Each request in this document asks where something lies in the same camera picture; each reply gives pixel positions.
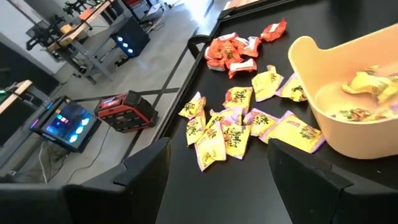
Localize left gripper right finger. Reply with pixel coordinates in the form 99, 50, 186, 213
267, 139, 354, 224

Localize grey workbench with robot arms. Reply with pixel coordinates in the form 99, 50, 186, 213
25, 0, 125, 85

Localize black curved handle bracket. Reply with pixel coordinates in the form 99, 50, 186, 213
187, 34, 212, 59

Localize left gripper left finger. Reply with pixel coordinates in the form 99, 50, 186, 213
113, 138, 172, 224

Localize yellow plastic bin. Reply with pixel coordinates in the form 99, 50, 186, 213
287, 23, 398, 160

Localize desk with wooden edge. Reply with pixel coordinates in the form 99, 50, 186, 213
0, 79, 34, 116

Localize red black tool case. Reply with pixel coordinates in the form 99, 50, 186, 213
94, 90, 159, 134

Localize black PC tower RGB fans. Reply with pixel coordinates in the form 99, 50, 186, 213
30, 95, 103, 153

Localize red snack packets right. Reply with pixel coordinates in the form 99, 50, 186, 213
205, 58, 226, 72

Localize orange candy packet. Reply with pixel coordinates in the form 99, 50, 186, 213
239, 36, 262, 58
205, 39, 243, 71
228, 58, 258, 80
260, 17, 287, 43
217, 32, 239, 43

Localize black PC tower blue lights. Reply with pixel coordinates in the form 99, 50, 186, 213
110, 17, 151, 59

